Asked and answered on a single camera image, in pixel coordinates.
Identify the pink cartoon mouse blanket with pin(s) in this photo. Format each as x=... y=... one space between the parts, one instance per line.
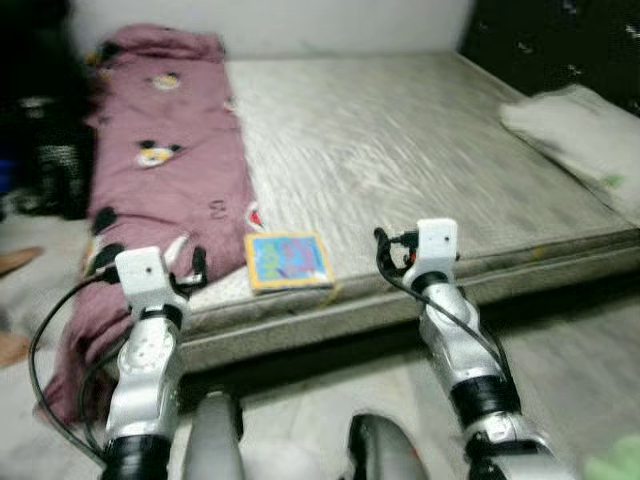
x=160 y=200

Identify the colourful picture puzzle board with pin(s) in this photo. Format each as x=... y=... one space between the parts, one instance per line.
x=288 y=262

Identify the white pillow with writing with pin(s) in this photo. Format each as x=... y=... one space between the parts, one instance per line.
x=580 y=140

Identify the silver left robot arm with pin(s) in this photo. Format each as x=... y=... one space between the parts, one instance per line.
x=145 y=390

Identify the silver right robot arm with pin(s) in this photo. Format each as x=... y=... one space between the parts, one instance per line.
x=470 y=370

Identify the white quilted mattress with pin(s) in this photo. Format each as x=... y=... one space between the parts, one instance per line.
x=400 y=150

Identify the grey left robot leg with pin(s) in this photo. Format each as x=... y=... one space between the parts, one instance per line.
x=212 y=440

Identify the grey robot leg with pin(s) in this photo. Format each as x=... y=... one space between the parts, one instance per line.
x=385 y=455
x=212 y=440

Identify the black bedside basket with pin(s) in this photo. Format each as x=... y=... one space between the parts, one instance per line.
x=62 y=180

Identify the grey right robot leg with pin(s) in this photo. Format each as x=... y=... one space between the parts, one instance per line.
x=385 y=455

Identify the black tufted headboard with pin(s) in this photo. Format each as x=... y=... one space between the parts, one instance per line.
x=550 y=40

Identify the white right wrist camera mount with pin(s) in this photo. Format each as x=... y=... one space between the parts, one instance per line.
x=437 y=245

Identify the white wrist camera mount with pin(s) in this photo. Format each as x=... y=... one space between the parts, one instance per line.
x=145 y=277
x=437 y=245

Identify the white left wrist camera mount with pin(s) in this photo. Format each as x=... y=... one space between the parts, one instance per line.
x=145 y=277

